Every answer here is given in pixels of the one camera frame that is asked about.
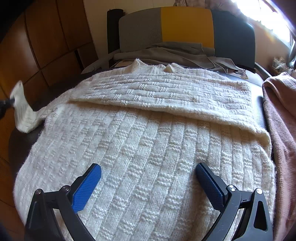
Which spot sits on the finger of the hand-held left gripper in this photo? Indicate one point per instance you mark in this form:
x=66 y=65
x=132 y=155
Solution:
x=7 y=103

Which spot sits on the pink knit sweater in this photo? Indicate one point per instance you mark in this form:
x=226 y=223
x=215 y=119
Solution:
x=282 y=115

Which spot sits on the group of bottles and boxes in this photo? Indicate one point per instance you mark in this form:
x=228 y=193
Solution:
x=278 y=63

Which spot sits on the grey cloth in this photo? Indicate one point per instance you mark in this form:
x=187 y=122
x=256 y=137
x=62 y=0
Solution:
x=175 y=52

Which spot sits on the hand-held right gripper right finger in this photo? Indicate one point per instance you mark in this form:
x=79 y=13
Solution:
x=209 y=185

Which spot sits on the dark rolled mat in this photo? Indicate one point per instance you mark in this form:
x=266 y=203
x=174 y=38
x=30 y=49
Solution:
x=114 y=30

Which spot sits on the window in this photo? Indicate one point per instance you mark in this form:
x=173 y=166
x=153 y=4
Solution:
x=277 y=18

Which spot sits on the wooden wardrobe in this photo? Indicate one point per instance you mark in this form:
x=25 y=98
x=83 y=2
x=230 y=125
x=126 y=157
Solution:
x=46 y=34

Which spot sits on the grey yellow blue sofa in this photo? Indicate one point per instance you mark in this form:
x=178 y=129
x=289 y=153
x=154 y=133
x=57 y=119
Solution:
x=185 y=25

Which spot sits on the white knit sweater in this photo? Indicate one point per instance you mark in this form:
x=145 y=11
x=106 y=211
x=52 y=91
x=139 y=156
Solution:
x=150 y=150

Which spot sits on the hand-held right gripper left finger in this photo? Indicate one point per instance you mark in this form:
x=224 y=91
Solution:
x=86 y=187

